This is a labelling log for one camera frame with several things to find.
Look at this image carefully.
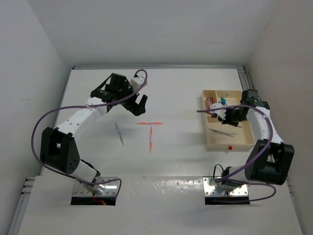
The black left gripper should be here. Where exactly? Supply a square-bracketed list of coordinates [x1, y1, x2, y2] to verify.
[116, 81, 146, 115]

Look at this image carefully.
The teal capped white marker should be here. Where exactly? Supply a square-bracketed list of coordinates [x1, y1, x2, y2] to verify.
[221, 97, 227, 105]

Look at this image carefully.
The orange highlighter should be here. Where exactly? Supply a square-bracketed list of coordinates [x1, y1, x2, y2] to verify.
[149, 126, 153, 153]

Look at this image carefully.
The orange highlighter pen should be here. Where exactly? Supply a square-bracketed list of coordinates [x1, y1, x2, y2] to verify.
[136, 121, 164, 125]

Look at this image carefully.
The pink eraser roll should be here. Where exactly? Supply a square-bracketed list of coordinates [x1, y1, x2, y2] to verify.
[206, 97, 214, 109]

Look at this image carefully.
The clear green pen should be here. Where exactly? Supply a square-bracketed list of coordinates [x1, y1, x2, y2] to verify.
[115, 123, 124, 146]

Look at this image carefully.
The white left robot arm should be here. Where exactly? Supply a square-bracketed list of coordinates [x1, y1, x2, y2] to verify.
[39, 72, 148, 186]

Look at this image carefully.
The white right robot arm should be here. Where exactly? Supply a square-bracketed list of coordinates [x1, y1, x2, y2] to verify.
[218, 90, 294, 188]

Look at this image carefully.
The beige compartment tray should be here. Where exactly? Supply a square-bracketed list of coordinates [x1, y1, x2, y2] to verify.
[201, 89, 255, 153]

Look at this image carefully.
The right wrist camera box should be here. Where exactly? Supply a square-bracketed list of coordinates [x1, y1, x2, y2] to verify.
[209, 103, 226, 120]

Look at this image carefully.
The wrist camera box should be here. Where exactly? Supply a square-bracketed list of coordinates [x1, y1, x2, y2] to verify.
[130, 76, 147, 91]
[209, 103, 226, 120]

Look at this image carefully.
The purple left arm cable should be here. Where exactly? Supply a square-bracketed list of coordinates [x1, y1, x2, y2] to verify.
[31, 69, 149, 194]

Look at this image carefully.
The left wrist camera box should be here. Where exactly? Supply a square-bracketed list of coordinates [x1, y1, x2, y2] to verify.
[130, 76, 147, 91]

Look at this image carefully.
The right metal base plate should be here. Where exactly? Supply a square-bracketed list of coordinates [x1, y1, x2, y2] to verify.
[202, 177, 248, 198]

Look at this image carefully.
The metal base plate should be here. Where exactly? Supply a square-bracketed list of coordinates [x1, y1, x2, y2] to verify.
[202, 177, 248, 198]
[72, 177, 120, 197]

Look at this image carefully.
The aluminium rail back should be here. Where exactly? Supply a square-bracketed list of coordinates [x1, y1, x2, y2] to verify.
[72, 65, 244, 70]

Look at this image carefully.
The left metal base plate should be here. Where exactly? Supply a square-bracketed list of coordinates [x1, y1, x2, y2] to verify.
[72, 177, 120, 197]

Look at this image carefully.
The aluminium rail left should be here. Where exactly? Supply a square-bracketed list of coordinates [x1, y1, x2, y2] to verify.
[8, 177, 35, 235]

